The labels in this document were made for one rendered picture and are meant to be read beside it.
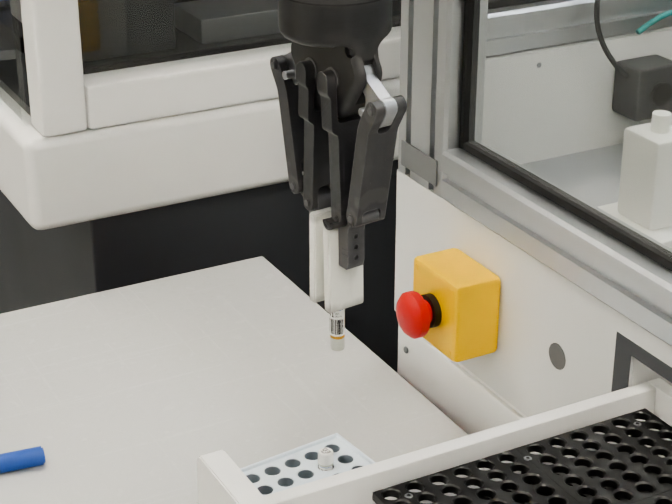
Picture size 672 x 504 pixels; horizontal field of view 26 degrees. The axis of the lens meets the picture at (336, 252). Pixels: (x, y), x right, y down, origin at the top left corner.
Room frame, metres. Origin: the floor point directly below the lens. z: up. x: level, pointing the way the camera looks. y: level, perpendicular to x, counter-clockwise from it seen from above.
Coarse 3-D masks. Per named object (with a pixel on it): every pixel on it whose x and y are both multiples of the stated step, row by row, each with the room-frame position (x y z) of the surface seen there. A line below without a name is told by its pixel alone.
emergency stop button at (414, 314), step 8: (400, 296) 1.09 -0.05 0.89; (408, 296) 1.08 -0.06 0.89; (416, 296) 1.08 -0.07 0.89; (400, 304) 1.08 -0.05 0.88; (408, 304) 1.07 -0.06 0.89; (416, 304) 1.07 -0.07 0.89; (424, 304) 1.07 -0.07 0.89; (400, 312) 1.08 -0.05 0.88; (408, 312) 1.07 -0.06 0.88; (416, 312) 1.07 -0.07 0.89; (424, 312) 1.07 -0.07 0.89; (432, 312) 1.08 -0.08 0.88; (400, 320) 1.08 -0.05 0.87; (408, 320) 1.07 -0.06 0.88; (416, 320) 1.06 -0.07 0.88; (424, 320) 1.06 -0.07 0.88; (408, 328) 1.07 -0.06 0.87; (416, 328) 1.06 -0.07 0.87; (424, 328) 1.06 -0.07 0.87; (416, 336) 1.07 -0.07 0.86
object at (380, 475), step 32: (640, 384) 0.93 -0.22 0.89; (544, 416) 0.89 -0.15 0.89; (576, 416) 0.89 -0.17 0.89; (608, 416) 0.91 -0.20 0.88; (448, 448) 0.85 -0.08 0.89; (480, 448) 0.86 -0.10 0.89; (512, 448) 0.87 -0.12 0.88; (320, 480) 0.81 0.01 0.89; (352, 480) 0.81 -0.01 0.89; (384, 480) 0.82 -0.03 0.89
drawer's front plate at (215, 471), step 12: (204, 456) 0.78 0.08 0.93; (216, 456) 0.78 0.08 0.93; (228, 456) 0.78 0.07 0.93; (204, 468) 0.78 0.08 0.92; (216, 468) 0.77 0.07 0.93; (228, 468) 0.77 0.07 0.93; (204, 480) 0.78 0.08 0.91; (216, 480) 0.76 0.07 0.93; (228, 480) 0.76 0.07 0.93; (240, 480) 0.76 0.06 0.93; (204, 492) 0.78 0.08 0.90; (216, 492) 0.76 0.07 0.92; (228, 492) 0.75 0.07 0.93; (240, 492) 0.74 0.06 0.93; (252, 492) 0.74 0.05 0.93
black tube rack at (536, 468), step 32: (640, 416) 0.88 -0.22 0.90; (544, 448) 0.84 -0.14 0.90; (576, 448) 0.84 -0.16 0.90; (608, 448) 0.84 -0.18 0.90; (640, 448) 0.84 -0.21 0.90; (416, 480) 0.80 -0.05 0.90; (448, 480) 0.80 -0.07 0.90; (480, 480) 0.80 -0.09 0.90; (512, 480) 0.80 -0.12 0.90; (544, 480) 0.80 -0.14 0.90; (576, 480) 0.80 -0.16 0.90; (608, 480) 0.80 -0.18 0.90; (640, 480) 0.80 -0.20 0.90
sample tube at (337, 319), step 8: (336, 312) 0.93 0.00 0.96; (344, 312) 0.93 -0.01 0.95; (336, 320) 0.93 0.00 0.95; (344, 320) 0.93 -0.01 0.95; (336, 328) 0.93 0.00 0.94; (344, 328) 0.94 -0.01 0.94; (336, 336) 0.93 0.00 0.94; (344, 336) 0.94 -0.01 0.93; (336, 344) 0.93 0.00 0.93; (344, 344) 0.94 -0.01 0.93
